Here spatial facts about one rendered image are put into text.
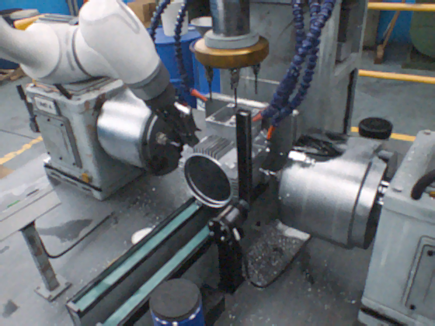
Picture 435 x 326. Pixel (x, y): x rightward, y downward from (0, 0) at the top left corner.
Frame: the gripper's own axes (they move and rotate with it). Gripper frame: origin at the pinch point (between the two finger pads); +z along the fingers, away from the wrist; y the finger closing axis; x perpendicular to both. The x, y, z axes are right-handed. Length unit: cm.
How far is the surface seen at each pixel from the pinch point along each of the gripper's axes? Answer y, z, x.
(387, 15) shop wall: 77, 322, -407
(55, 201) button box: 16.7, -10.0, 30.2
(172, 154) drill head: 14.7, 15.1, 0.3
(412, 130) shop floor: -18, 227, -170
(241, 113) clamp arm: -19.8, -14.6, -1.7
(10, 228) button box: 16.8, -15.8, 40.0
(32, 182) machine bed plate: 71, 21, 26
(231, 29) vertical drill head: -8.7, -18.3, -20.2
